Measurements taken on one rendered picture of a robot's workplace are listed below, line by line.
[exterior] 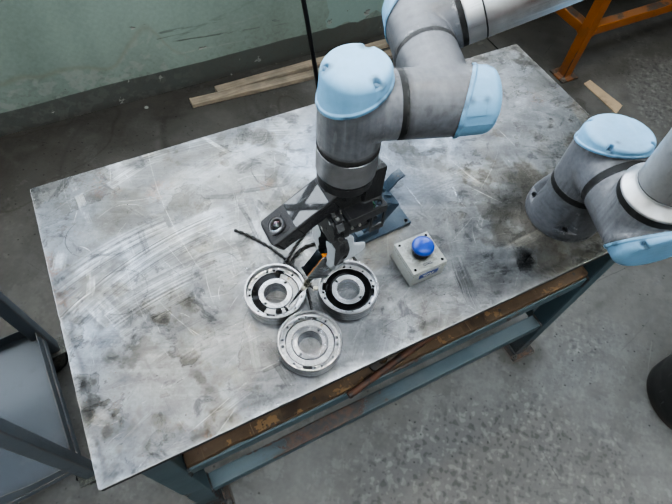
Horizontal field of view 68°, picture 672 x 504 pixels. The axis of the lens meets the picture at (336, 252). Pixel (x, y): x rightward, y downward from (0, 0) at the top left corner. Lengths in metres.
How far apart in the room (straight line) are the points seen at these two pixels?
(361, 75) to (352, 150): 0.08
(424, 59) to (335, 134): 0.13
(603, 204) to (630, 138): 0.12
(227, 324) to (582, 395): 1.32
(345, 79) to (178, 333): 0.55
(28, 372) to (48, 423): 0.16
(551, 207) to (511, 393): 0.89
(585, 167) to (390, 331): 0.43
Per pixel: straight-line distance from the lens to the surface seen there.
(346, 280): 0.88
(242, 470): 1.38
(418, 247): 0.88
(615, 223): 0.89
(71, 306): 0.97
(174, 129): 2.34
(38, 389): 1.62
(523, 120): 1.27
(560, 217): 1.04
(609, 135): 0.95
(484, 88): 0.56
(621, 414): 1.93
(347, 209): 0.66
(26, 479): 1.56
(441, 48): 0.59
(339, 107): 0.51
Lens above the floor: 1.60
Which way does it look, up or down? 58 degrees down
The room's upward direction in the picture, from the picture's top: 6 degrees clockwise
